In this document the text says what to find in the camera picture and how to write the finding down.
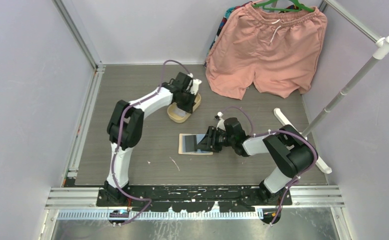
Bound aluminium frame rail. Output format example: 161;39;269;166
53;0;106;187

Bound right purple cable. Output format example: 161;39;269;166
219;105;319;227

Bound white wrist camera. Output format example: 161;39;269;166
214;111;225;131
187;73;202;96

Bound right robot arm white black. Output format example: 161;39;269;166
193;117;318;206

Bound green clothes hanger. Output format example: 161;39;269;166
252;0;315;13

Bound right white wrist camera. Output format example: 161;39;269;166
214;111;225;131

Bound white clothes rack stand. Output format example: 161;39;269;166
273;35;389;174

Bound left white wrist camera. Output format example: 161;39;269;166
187;73;202;96

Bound beige leather card holder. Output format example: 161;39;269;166
178;133;213;156

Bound pink shorts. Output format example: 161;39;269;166
205;3;328;100

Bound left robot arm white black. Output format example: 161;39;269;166
103;72;202;207

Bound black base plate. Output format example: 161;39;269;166
96;185;293;213

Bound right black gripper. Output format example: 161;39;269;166
196;126;235;154

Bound colourful patterned garment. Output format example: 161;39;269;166
206;1;253;57

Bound silver vip card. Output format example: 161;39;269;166
172;108;187;119

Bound beige oval plastic tray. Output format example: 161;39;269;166
166;93;202;124

